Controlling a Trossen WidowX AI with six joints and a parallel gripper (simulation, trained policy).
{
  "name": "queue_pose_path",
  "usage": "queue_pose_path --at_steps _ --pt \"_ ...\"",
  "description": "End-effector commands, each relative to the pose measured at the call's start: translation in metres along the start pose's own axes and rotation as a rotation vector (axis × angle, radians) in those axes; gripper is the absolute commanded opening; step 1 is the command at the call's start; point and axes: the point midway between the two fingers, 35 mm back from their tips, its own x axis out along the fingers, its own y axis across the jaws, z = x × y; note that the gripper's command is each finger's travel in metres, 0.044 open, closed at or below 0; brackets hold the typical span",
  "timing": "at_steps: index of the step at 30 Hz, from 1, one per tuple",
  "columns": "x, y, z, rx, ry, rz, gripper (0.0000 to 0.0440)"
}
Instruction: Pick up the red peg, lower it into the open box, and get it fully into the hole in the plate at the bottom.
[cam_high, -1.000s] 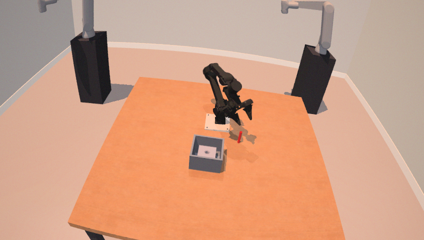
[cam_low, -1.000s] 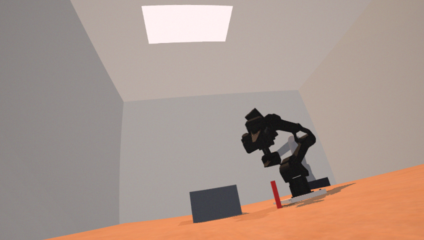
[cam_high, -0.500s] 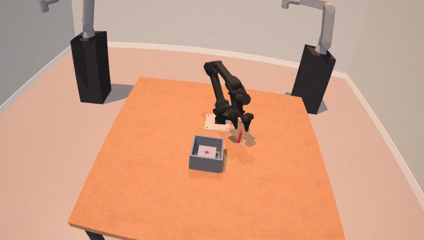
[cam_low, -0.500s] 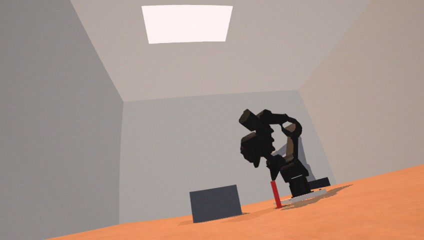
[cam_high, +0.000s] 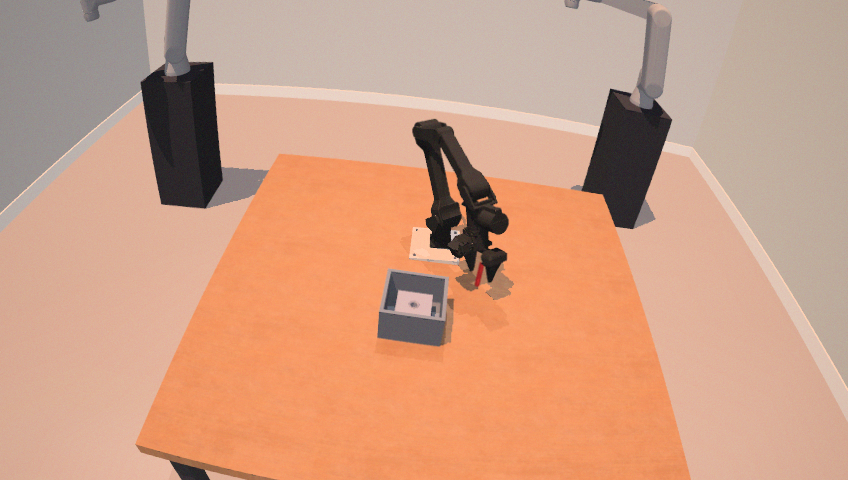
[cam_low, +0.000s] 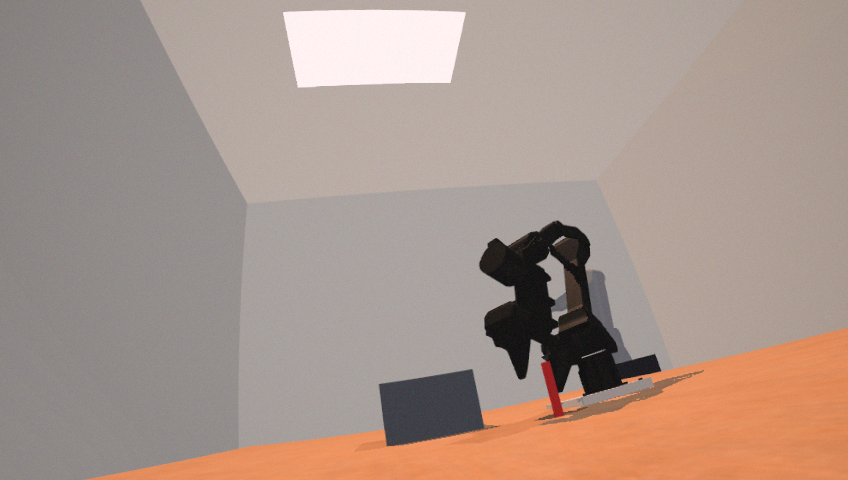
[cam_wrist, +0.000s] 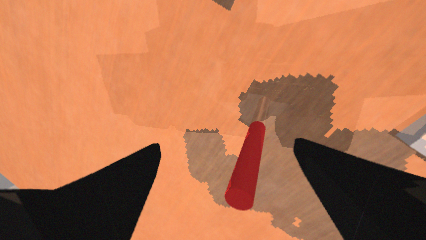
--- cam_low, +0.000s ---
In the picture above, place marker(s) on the red peg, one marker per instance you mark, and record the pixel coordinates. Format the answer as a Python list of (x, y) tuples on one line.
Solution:
[(552, 389)]

